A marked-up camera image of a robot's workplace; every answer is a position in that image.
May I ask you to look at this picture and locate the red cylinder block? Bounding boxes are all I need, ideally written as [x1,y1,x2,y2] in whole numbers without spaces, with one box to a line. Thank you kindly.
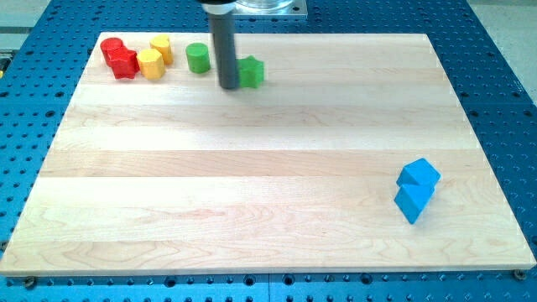
[100,37,124,66]

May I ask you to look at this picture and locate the red star block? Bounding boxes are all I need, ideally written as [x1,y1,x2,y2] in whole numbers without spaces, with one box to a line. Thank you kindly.
[107,47,139,79]

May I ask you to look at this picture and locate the blue cube block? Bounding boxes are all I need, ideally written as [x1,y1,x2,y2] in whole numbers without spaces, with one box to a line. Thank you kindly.
[396,158,441,186]

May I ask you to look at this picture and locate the yellow cylinder block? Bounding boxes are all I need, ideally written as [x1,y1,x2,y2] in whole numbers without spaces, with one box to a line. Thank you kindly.
[149,34,174,65]

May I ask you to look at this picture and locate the yellow hexagon block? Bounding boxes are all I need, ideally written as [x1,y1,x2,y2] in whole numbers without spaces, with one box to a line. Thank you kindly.
[137,49,165,80]

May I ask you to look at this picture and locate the black rod mount collar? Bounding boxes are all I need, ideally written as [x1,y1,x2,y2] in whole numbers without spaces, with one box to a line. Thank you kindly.
[198,0,236,15]

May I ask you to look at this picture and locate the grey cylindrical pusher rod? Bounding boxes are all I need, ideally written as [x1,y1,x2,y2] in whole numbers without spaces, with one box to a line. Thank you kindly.
[208,12,239,90]

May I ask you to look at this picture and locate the blue triangular block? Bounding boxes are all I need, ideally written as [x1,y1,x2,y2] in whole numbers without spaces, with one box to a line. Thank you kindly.
[394,184,435,224]

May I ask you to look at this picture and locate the green star block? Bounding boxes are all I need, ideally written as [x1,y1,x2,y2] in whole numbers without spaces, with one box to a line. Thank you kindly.
[237,55,264,88]

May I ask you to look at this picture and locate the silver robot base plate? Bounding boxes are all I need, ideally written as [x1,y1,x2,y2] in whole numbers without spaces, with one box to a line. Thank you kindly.
[233,0,308,20]

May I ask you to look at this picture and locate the light wooden board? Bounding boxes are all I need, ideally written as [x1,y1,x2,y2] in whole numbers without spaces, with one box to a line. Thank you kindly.
[1,33,535,277]

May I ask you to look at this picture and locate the green cylinder block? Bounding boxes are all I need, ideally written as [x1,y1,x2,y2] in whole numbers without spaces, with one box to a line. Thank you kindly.
[185,43,211,74]

